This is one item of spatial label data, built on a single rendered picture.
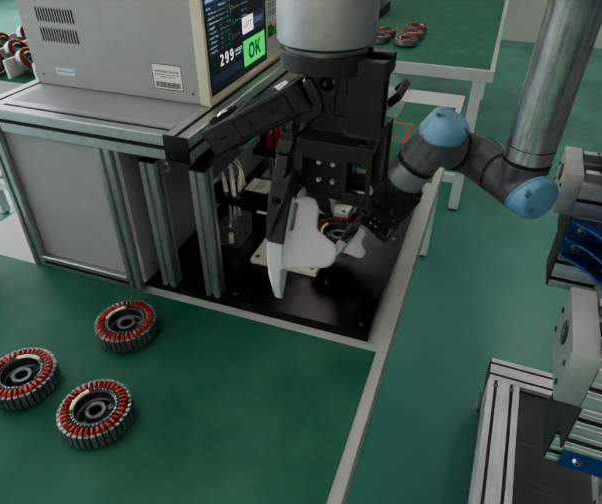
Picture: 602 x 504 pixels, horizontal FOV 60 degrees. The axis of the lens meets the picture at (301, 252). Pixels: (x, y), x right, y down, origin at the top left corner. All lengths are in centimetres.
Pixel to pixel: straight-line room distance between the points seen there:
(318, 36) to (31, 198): 90
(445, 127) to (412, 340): 128
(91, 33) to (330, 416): 79
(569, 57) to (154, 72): 67
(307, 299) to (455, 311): 127
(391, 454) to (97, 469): 107
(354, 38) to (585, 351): 49
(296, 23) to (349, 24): 4
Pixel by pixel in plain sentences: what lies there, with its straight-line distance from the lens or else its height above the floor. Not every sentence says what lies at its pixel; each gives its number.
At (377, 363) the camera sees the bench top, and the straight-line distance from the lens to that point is 96.
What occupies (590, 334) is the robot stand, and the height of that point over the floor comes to 99.
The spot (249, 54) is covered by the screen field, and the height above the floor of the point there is 116.
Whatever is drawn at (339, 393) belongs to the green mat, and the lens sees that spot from 91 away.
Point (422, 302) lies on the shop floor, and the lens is 224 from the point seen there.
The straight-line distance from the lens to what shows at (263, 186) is 111.
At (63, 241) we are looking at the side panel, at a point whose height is 82.
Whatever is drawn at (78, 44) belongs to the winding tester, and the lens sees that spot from 111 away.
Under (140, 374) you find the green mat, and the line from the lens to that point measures 97.
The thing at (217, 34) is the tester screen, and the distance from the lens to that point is 100.
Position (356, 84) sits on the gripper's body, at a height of 133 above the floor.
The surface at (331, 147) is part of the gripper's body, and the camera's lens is 41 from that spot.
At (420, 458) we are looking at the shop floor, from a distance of 176.
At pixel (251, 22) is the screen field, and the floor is 122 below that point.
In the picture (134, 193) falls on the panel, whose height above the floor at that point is 97.
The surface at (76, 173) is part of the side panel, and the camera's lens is 107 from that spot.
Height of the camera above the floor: 146
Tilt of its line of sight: 36 degrees down
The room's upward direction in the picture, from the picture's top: straight up
